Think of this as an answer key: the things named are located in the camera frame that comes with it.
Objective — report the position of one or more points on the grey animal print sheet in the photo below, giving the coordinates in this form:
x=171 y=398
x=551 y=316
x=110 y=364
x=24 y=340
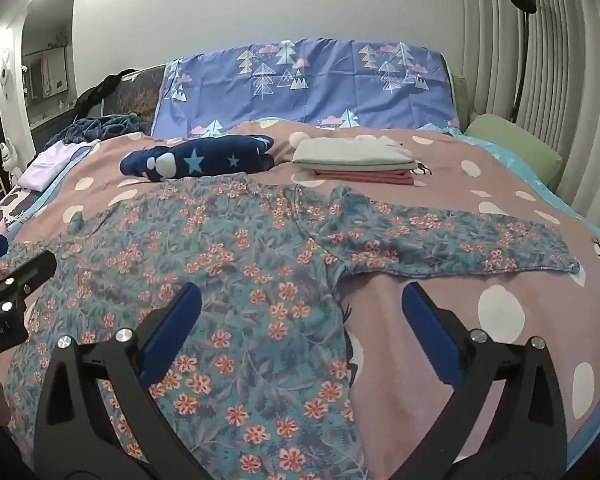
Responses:
x=5 y=210

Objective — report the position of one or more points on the dark clothes pile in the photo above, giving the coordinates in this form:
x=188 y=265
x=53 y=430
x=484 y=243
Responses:
x=100 y=127

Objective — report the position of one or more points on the white cat figurine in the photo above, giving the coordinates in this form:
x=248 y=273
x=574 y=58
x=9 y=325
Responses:
x=11 y=160

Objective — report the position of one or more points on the headboard with printed picture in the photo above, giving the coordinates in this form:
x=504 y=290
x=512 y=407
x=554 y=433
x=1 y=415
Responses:
x=140 y=95

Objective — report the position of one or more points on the black cloth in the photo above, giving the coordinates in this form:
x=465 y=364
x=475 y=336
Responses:
x=100 y=92

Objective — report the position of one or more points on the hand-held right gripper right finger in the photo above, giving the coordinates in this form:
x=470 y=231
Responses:
x=430 y=335

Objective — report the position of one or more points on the lavender cloth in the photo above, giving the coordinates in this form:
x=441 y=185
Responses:
x=55 y=165

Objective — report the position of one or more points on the teal floral garment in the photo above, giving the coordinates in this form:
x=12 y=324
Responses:
x=240 y=270

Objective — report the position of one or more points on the folded pink cloth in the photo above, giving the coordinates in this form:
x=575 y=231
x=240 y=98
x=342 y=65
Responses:
x=370 y=177

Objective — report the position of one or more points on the white wall ornament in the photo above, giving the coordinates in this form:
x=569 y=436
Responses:
x=3 y=70

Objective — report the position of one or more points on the green pillow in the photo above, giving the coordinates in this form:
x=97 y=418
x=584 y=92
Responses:
x=515 y=145

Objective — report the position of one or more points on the pink polka dot blanket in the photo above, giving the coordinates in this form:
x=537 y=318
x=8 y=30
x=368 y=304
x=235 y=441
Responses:
x=370 y=310

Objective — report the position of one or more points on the folded grey cloth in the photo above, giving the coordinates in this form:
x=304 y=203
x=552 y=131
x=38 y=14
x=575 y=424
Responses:
x=350 y=155

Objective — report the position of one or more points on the white pleated curtain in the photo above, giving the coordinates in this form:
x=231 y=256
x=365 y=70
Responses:
x=570 y=60

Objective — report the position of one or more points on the navy star print cloth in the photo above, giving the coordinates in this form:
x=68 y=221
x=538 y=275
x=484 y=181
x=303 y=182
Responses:
x=205 y=157

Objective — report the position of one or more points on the purple tree print sheet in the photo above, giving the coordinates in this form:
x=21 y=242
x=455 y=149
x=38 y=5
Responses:
x=330 y=90

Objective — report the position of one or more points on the pale green cushion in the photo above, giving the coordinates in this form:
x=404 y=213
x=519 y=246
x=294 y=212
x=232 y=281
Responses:
x=461 y=102

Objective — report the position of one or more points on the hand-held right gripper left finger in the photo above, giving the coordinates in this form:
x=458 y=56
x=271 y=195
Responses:
x=172 y=330

